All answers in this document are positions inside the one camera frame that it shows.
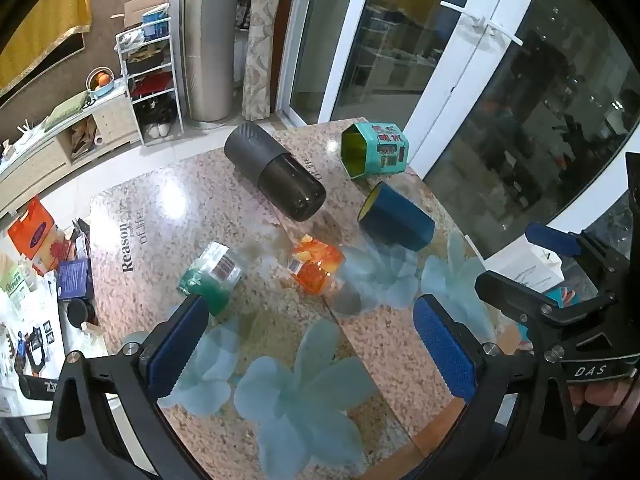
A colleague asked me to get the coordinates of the black round jar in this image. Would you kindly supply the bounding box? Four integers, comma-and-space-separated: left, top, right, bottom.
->
66, 300, 96, 328

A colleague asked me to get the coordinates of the black tube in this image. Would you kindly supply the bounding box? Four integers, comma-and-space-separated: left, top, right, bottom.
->
17, 374, 57, 402

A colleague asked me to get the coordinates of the orange snack packet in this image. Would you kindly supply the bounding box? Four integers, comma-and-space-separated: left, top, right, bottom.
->
290, 234, 346, 295

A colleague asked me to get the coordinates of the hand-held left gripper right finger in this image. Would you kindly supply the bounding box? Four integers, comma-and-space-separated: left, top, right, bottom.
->
412, 294, 616, 480

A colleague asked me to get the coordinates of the yellow cloth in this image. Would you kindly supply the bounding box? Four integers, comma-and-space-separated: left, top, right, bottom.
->
0, 0, 92, 96

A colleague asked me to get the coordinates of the dark blue box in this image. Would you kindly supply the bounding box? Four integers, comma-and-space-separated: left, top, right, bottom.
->
56, 259, 93, 301

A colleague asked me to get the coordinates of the white shelf rack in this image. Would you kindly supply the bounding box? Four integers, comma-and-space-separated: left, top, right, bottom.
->
115, 25, 183, 147

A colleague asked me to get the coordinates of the black cylindrical cup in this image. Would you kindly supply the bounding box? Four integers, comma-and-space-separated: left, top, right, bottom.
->
223, 122, 327, 222

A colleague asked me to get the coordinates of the teal hexagonal tin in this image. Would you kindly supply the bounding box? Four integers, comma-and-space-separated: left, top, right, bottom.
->
341, 122, 411, 181

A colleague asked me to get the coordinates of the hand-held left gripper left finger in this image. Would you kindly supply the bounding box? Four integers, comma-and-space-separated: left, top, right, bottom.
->
47, 292, 211, 480

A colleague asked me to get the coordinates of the person's right hand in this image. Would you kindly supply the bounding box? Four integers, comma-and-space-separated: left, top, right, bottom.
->
569, 381, 634, 410

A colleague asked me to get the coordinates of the blue cup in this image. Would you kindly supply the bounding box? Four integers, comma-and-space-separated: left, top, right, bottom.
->
357, 181, 436, 251

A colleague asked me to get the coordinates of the white low cabinet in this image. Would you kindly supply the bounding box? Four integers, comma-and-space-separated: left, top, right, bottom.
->
0, 80, 141, 196

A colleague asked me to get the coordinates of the patterned beige curtain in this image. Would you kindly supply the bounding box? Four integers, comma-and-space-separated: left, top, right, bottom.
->
241, 0, 301, 122

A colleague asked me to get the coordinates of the green cushion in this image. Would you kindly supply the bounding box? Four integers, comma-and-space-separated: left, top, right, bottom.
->
42, 91, 91, 128

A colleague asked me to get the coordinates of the silver standing air conditioner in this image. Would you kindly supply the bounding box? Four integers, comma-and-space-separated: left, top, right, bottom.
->
181, 0, 241, 128

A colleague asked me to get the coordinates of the white door handle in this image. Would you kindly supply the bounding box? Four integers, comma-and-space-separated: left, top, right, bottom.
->
440, 0, 523, 47

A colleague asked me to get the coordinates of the teal and orange packet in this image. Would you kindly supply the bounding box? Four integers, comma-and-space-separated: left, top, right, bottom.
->
544, 285, 587, 311

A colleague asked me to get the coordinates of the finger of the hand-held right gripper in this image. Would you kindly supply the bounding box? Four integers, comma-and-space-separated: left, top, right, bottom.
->
474, 270, 619, 327
525, 223, 629, 274

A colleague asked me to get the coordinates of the green plastic packet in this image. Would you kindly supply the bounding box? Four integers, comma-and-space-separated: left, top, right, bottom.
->
177, 241, 244, 317

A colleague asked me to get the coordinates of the orange paper bag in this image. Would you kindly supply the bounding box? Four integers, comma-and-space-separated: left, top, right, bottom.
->
7, 196, 58, 276

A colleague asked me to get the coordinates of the cardboard box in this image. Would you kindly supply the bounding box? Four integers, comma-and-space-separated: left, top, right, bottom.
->
111, 0, 171, 31

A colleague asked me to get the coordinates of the fruit bowl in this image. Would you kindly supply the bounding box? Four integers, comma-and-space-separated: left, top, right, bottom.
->
86, 66, 115, 98

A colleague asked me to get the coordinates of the white paper bag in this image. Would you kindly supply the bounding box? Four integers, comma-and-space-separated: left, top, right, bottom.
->
487, 240, 566, 296

